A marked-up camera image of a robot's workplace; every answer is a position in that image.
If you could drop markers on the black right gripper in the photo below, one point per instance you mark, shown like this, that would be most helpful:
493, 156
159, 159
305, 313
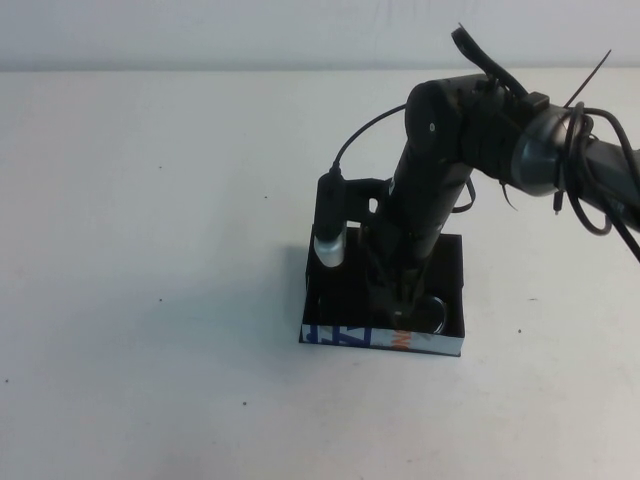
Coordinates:
420, 210

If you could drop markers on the black framed glasses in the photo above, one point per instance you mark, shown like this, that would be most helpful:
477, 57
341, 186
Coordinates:
440, 312

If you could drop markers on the black printed-front glasses case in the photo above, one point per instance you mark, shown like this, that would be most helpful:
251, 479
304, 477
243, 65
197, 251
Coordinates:
450, 260

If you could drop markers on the black zip tie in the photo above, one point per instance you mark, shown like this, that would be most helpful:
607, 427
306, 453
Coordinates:
590, 75

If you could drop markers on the black silver-tipped wrist camera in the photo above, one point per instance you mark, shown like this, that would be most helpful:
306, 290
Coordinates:
328, 225

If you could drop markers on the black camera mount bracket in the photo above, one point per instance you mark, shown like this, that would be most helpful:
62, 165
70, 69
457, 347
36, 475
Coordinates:
365, 192

